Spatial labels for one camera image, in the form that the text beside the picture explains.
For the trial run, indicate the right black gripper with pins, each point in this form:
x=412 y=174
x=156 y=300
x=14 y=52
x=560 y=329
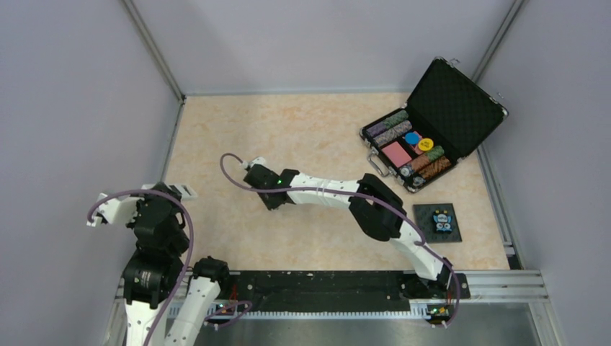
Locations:
x=271 y=204

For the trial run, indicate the aluminium frame rail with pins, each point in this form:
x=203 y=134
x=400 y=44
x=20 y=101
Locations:
x=488 y=286

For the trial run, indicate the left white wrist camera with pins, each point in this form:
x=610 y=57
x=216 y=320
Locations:
x=117 y=211

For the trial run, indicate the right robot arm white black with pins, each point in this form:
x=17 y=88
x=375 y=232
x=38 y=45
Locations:
x=377 y=210

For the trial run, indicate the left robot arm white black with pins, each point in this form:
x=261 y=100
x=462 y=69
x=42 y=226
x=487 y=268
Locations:
x=154 y=270

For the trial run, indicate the black poker chip case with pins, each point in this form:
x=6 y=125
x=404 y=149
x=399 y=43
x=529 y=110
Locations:
x=446 y=106

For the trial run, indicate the pink card deck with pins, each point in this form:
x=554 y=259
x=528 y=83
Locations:
x=396 y=154

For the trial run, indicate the blue owl toy figure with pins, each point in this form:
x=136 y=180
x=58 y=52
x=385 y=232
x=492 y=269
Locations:
x=442 y=221

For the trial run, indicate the black studded base plate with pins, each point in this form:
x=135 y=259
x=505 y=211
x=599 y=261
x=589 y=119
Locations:
x=423 y=218

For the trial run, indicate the blue round chip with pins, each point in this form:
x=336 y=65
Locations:
x=412 y=138

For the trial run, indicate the yellow round chip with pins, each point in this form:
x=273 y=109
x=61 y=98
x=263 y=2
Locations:
x=425 y=144

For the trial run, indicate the black mounting rail base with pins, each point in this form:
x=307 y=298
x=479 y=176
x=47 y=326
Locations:
x=336 y=291

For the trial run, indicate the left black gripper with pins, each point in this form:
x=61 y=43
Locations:
x=143 y=197

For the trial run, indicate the white remote control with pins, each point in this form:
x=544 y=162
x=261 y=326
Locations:
x=179 y=191

